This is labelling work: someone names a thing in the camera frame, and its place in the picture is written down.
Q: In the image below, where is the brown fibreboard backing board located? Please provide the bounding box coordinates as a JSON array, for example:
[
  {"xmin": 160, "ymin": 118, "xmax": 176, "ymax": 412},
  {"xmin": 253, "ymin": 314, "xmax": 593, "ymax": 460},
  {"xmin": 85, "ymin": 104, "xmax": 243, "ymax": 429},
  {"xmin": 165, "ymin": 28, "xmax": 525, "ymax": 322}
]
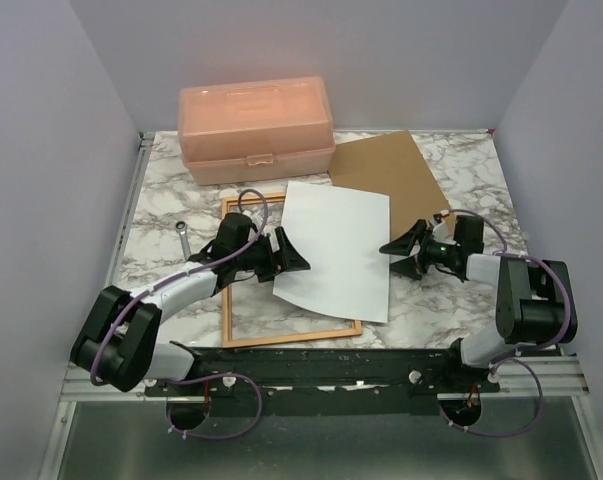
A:
[{"xmin": 329, "ymin": 131, "xmax": 450, "ymax": 240}]

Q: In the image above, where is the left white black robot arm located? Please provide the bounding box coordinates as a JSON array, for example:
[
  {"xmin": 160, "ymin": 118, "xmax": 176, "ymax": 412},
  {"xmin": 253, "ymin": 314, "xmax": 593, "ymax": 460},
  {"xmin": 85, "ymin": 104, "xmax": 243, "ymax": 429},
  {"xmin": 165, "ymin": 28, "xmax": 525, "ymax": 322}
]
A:
[{"xmin": 70, "ymin": 213, "xmax": 311, "ymax": 395}]

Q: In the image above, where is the silver combination wrench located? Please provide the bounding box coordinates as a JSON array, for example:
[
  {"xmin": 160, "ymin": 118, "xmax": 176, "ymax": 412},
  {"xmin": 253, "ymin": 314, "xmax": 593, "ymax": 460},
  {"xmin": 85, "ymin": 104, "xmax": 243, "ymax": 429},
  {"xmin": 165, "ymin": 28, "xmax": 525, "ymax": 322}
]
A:
[{"xmin": 175, "ymin": 220, "xmax": 191, "ymax": 261}]

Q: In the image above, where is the landscape photo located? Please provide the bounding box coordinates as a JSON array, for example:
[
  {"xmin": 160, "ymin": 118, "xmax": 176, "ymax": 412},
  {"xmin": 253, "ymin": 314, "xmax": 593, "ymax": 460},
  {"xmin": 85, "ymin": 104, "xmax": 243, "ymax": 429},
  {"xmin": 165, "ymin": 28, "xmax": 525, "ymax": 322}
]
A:
[{"xmin": 273, "ymin": 181, "xmax": 390, "ymax": 324}]

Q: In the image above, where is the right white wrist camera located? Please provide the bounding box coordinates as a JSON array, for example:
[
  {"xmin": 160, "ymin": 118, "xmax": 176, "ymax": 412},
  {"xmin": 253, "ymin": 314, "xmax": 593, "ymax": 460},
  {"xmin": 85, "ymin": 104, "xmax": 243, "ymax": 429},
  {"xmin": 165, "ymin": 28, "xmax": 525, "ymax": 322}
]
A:
[{"xmin": 431, "ymin": 210, "xmax": 451, "ymax": 243}]

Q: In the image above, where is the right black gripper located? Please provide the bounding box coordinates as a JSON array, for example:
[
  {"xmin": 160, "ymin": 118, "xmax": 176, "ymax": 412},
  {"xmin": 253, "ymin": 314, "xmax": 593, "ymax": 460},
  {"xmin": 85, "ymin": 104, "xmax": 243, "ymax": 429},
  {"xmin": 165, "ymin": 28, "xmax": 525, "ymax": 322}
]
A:
[{"xmin": 381, "ymin": 219, "xmax": 460, "ymax": 281}]

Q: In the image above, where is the orange wooden picture frame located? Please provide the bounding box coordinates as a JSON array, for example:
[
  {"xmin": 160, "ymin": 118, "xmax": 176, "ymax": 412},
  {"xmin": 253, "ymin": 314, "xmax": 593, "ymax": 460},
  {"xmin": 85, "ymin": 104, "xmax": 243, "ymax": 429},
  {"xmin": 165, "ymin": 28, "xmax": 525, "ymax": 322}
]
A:
[{"xmin": 221, "ymin": 192, "xmax": 363, "ymax": 348}]

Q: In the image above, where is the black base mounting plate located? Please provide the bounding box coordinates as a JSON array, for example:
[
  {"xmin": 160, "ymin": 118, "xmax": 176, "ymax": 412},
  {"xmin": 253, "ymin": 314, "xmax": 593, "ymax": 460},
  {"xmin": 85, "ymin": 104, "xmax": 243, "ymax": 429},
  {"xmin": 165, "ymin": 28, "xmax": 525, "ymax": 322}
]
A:
[{"xmin": 145, "ymin": 345, "xmax": 495, "ymax": 417}]

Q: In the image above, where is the aluminium extrusion rail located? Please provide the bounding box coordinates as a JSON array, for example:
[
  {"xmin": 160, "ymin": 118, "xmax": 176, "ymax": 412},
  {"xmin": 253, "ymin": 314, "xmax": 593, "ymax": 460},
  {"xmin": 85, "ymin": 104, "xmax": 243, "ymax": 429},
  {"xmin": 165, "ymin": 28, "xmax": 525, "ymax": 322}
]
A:
[{"xmin": 60, "ymin": 354, "xmax": 590, "ymax": 401}]

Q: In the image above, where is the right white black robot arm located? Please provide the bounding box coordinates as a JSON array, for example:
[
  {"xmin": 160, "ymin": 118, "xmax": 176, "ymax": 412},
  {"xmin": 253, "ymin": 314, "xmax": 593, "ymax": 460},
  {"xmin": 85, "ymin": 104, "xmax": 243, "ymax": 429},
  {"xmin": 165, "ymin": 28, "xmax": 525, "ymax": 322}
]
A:
[{"xmin": 379, "ymin": 209, "xmax": 578, "ymax": 392}]

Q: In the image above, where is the translucent orange plastic toolbox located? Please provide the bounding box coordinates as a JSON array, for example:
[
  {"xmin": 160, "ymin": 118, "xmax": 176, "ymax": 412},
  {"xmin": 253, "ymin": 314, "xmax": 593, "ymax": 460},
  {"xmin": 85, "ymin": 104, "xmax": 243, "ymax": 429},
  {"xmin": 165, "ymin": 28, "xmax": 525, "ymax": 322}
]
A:
[{"xmin": 178, "ymin": 76, "xmax": 335, "ymax": 186}]

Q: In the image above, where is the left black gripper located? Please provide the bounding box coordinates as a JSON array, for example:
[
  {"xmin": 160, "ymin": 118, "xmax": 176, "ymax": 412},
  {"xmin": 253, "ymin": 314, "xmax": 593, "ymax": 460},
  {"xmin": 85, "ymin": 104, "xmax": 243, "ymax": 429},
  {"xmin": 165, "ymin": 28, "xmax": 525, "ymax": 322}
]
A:
[{"xmin": 235, "ymin": 228, "xmax": 310, "ymax": 283}]

